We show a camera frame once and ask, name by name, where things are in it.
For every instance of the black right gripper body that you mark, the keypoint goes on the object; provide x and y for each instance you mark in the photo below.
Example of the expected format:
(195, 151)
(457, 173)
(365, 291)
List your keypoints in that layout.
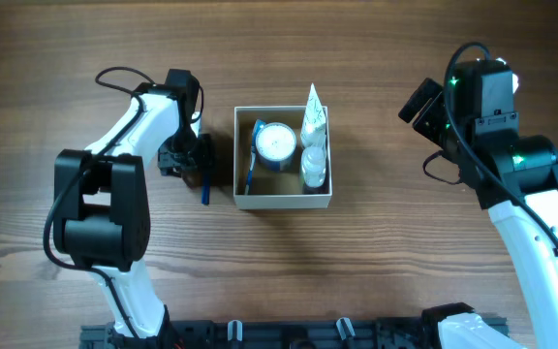
(434, 124)

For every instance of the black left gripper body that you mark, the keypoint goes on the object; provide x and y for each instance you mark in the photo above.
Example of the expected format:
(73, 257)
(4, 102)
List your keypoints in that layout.
(186, 150)

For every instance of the blue disposable razor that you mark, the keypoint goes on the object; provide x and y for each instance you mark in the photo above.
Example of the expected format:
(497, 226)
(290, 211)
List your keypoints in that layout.
(206, 186)

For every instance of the blue white toothbrush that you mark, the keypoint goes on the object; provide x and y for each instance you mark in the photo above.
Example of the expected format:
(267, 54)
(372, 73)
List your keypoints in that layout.
(259, 124)

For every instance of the cotton swab tub blue label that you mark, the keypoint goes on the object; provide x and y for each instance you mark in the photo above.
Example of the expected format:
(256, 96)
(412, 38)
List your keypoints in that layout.
(275, 145)

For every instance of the white cream tube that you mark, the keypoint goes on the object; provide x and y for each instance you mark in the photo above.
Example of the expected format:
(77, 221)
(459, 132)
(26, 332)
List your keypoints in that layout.
(313, 130)

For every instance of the clear spray bottle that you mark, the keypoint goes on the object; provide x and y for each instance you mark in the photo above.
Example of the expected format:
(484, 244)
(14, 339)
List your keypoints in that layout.
(313, 170)

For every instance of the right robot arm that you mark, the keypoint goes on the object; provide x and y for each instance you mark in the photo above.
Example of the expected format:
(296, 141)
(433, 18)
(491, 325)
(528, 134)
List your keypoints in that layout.
(472, 118)

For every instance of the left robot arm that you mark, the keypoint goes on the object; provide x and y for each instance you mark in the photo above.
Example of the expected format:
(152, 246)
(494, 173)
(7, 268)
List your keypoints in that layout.
(99, 221)

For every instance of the white cardboard box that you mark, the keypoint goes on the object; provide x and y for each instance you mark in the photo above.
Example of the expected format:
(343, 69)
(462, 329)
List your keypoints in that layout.
(269, 189)

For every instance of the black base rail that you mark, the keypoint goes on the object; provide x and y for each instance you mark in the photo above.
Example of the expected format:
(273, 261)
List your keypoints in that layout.
(393, 332)

